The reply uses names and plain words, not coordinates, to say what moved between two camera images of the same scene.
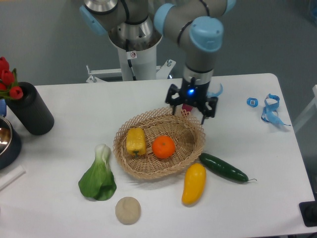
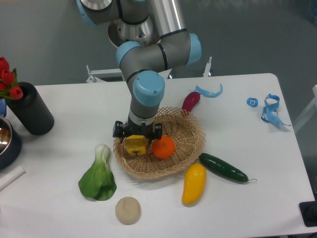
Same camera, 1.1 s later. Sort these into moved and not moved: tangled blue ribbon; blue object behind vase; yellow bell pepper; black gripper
Moved: black gripper
Not moved: yellow bell pepper; tangled blue ribbon; blue object behind vase
